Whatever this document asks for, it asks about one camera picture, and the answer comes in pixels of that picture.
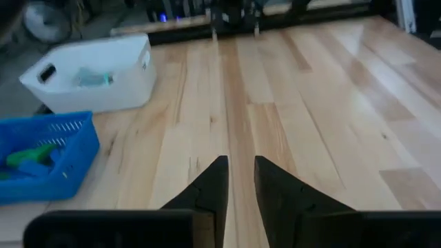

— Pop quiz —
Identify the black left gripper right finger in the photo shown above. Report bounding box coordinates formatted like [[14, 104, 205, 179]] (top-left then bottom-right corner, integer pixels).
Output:
[[254, 155, 362, 248]]

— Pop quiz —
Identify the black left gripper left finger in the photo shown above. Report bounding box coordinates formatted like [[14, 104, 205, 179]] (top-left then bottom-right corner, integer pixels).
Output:
[[160, 155, 229, 248]]

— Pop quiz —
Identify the teal staple remover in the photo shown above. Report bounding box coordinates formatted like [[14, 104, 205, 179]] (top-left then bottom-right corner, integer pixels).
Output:
[[73, 66, 115, 88]]

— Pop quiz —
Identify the blue mini stapler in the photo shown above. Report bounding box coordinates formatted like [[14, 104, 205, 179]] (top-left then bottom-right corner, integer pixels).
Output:
[[17, 158, 53, 177]]

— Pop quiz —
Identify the green mini stapler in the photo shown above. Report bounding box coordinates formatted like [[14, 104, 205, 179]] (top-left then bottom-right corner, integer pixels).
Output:
[[6, 143, 59, 169]]

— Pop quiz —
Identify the blue plastic basket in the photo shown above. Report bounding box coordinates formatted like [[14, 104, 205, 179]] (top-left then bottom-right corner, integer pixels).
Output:
[[0, 110, 101, 206]]

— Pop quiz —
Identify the white plastic bin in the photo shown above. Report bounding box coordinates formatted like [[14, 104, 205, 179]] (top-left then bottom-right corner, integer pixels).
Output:
[[19, 33, 158, 115]]

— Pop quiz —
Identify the silver aluminium bar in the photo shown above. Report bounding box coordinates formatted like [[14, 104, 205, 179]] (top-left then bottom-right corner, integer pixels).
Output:
[[395, 0, 418, 34]]

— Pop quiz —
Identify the round floor fan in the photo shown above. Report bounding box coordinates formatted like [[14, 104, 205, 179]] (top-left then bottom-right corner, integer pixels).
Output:
[[22, 1, 72, 44]]

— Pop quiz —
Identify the black aluminium rig frame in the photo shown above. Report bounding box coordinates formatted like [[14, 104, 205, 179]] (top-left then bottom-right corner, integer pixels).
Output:
[[110, 0, 441, 46]]

